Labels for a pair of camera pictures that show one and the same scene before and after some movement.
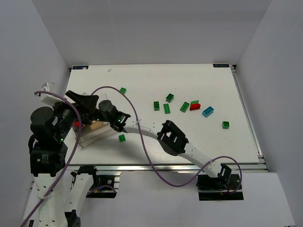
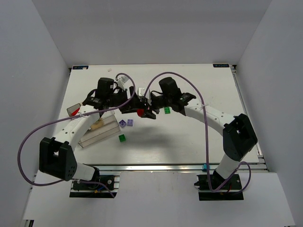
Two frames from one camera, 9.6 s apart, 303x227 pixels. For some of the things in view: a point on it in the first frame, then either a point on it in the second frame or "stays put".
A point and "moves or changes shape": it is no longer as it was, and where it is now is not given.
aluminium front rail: x=155 y=167 stays put
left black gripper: x=77 y=117 to x=132 y=104
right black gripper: x=87 y=104 to x=154 y=103
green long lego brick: x=166 y=109 stays put
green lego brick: x=122 y=138 stays put
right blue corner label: x=220 y=65 stays put
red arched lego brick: x=194 y=105 moves or changes shape
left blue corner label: x=80 y=67 stays put
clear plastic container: x=93 y=132 stays put
